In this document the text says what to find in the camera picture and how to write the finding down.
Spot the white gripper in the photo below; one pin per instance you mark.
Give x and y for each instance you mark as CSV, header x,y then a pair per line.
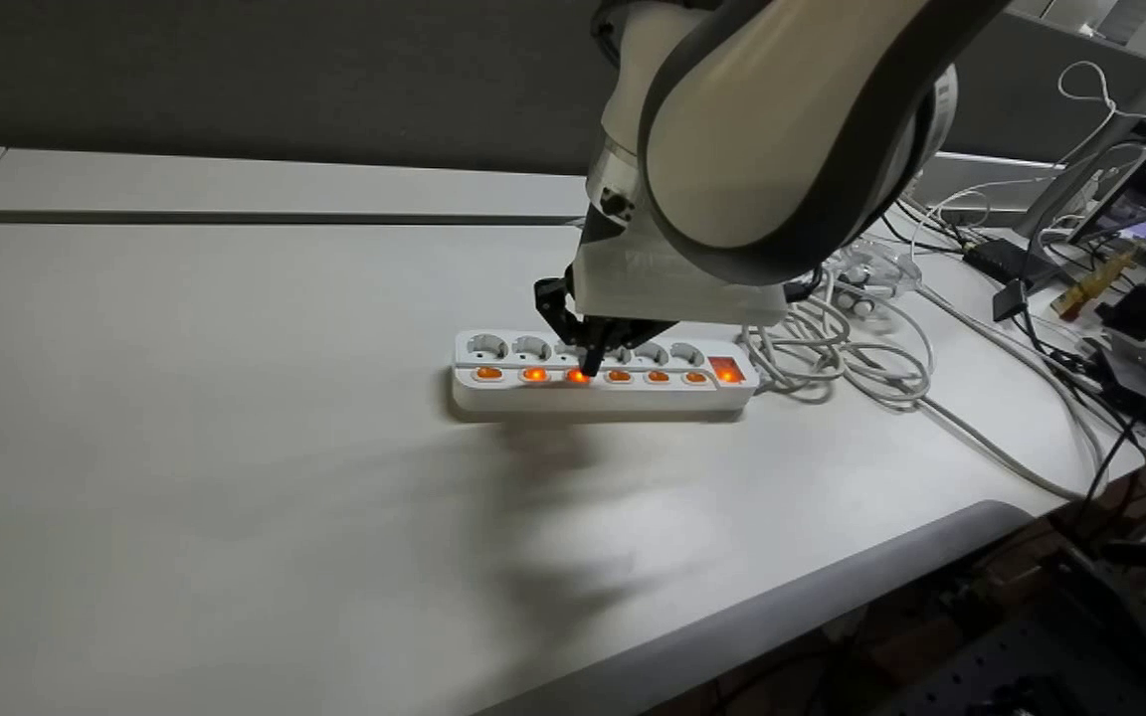
x,y
660,283

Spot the white six-socket power strip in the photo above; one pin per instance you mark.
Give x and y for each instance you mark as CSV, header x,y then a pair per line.
x,y
656,397

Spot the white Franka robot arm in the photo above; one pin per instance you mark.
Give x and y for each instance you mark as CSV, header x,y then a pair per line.
x,y
774,120

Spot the clear plastic holder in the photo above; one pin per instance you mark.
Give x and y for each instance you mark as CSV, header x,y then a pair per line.
x,y
880,272

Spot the black power brick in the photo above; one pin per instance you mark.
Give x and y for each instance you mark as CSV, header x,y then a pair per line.
x,y
1009,259

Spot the white flat box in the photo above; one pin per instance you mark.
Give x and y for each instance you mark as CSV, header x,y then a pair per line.
x,y
995,179

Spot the yellow flat tool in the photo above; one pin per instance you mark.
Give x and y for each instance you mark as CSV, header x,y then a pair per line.
x,y
1094,283

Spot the black flat adapter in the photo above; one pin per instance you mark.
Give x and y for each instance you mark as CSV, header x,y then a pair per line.
x,y
1143,400

